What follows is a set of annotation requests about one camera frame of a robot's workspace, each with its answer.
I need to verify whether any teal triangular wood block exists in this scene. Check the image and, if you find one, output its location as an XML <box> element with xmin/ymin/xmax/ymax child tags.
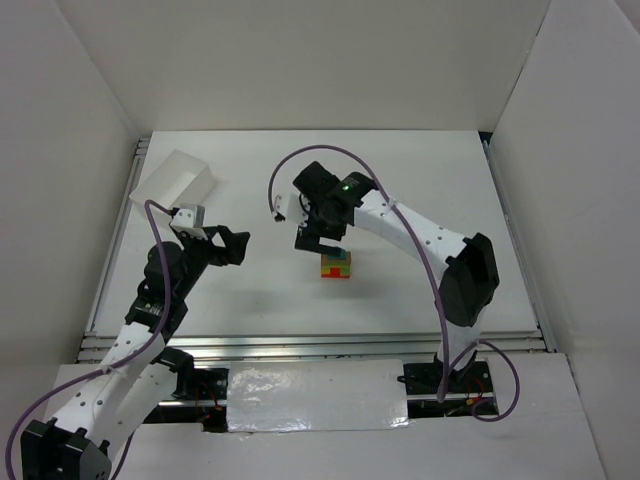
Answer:
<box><xmin>327</xmin><ymin>249</ymin><xmax>351</xmax><ymax>263</ymax></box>

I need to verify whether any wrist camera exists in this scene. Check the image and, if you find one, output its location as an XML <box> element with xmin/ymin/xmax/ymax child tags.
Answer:
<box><xmin>169</xmin><ymin>203</ymin><xmax>207</xmax><ymax>240</ymax></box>
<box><xmin>273</xmin><ymin>193</ymin><xmax>308</xmax><ymax>227</ymax></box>

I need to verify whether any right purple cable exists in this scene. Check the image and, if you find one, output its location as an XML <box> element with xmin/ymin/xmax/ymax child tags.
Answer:
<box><xmin>268</xmin><ymin>144</ymin><xmax>521</xmax><ymax>424</ymax></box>

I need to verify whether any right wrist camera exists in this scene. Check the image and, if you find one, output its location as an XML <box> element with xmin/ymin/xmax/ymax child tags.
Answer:
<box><xmin>273</xmin><ymin>193</ymin><xmax>308</xmax><ymax>227</ymax></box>

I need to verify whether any shiny white tape sheet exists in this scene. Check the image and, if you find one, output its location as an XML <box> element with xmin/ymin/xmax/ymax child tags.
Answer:
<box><xmin>226</xmin><ymin>359</ymin><xmax>409</xmax><ymax>433</ymax></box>

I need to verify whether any white plastic bin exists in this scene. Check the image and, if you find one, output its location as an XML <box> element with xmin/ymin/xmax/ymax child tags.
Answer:
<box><xmin>129</xmin><ymin>150</ymin><xmax>218</xmax><ymax>217</ymax></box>

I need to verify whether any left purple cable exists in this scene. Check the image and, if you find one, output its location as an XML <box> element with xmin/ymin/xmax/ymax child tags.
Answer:
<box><xmin>5</xmin><ymin>199</ymin><xmax>179</xmax><ymax>480</ymax></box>

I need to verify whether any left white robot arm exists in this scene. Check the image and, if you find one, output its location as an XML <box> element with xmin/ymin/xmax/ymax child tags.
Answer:
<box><xmin>20</xmin><ymin>225</ymin><xmax>250</xmax><ymax>479</ymax></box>

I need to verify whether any red rectangular wood block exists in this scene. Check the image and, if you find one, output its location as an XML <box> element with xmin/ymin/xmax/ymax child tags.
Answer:
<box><xmin>321</xmin><ymin>268</ymin><xmax>351</xmax><ymax>279</ymax></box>

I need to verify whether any purple cable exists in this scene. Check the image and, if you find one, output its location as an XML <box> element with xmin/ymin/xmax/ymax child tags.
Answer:
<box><xmin>268</xmin><ymin>144</ymin><xmax>521</xmax><ymax>424</ymax></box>
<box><xmin>5</xmin><ymin>199</ymin><xmax>179</xmax><ymax>480</ymax></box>

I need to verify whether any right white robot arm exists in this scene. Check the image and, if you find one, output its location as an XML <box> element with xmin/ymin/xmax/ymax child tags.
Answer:
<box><xmin>293</xmin><ymin>162</ymin><xmax>500</xmax><ymax>400</ymax></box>

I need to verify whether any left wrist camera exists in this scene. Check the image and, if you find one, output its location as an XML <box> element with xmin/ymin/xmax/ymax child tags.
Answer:
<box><xmin>169</xmin><ymin>203</ymin><xmax>207</xmax><ymax>240</ymax></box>

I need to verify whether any aluminium rail frame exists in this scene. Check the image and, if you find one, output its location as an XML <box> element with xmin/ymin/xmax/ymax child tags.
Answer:
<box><xmin>75</xmin><ymin>137</ymin><xmax>549</xmax><ymax>366</ymax></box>

